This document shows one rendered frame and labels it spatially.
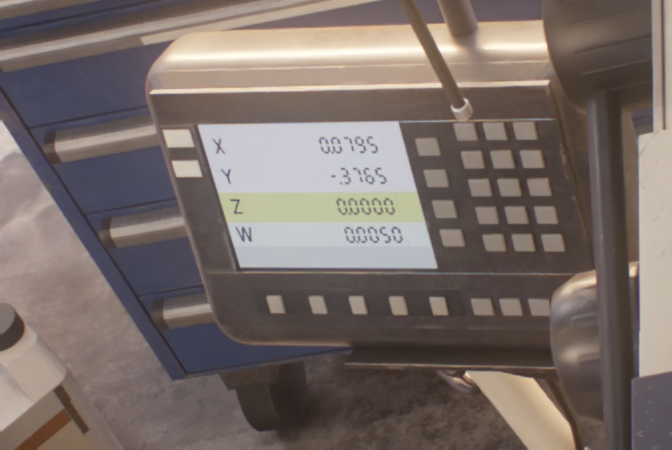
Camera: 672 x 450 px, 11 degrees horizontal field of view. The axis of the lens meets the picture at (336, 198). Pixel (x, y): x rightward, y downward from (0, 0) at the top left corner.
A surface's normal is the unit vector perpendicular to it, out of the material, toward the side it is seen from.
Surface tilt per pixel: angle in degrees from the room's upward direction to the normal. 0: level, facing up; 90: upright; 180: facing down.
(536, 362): 20
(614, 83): 86
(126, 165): 90
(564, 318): 28
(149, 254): 90
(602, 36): 49
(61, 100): 90
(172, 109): 71
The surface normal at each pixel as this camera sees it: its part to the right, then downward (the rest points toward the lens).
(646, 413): -0.36, -0.64
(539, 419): 0.12, -0.07
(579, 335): -0.34, -0.20
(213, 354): -0.11, 0.76
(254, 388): -0.32, 0.18
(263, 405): -0.21, 0.54
